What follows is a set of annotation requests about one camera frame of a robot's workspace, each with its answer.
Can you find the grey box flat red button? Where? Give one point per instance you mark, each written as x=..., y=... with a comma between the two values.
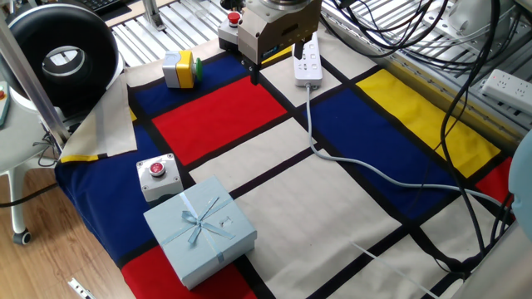
x=162, y=187

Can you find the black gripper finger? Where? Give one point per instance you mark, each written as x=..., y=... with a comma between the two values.
x=255, y=74
x=299, y=50

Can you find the white stool with caster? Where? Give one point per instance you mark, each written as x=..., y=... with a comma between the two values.
x=16, y=207

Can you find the metal bracket piece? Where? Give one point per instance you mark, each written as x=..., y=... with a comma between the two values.
x=79, y=288

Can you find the black keyboard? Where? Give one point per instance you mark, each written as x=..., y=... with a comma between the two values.
x=99, y=3

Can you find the grey black box red mushroom button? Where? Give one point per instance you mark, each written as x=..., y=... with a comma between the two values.
x=226, y=35

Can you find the white power strip on rack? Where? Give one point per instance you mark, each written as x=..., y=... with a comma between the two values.
x=507, y=89

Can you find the light blue ribboned gift box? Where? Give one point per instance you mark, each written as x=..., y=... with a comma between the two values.
x=183, y=257

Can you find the Mondrian pattern colour block cloth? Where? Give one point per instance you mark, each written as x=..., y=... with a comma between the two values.
x=216, y=116

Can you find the aluminium profile post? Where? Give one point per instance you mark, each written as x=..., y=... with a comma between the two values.
x=33, y=87

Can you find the teal edged teach pendant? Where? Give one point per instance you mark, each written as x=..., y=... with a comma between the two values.
x=3, y=104

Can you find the short aluminium bracket post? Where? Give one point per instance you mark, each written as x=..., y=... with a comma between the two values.
x=153, y=16

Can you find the silver Schunk gripper body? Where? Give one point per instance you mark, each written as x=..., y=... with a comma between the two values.
x=282, y=37

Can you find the aluminium table frame rail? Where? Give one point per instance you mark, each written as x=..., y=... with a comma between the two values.
x=457, y=104

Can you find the yellow grey box green button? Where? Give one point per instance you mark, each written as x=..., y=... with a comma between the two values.
x=185, y=70

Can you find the white zip tie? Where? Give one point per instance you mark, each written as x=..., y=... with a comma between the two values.
x=395, y=270

